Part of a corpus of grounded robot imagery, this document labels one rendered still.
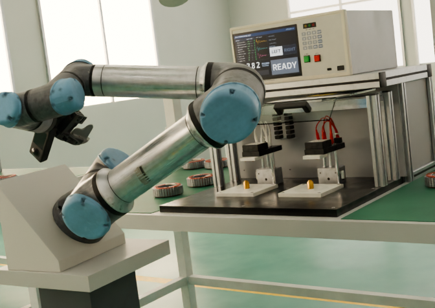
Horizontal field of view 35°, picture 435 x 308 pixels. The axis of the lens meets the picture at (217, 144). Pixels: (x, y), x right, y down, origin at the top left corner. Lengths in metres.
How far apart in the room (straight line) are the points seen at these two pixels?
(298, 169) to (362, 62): 0.46
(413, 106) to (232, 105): 1.14
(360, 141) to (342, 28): 0.39
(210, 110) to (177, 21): 7.82
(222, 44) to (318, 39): 7.66
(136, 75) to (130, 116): 6.77
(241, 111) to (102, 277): 0.56
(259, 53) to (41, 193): 0.93
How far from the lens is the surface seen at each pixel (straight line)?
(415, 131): 2.43
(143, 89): 1.59
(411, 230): 1.80
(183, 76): 1.57
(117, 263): 1.73
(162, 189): 2.53
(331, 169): 2.29
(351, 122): 2.38
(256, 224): 2.02
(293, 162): 2.51
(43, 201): 1.84
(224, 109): 1.39
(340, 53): 2.24
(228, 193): 2.28
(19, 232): 1.79
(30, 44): 7.49
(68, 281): 1.71
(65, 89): 1.52
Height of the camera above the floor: 1.17
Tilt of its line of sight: 6 degrees down
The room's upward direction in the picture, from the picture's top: 7 degrees counter-clockwise
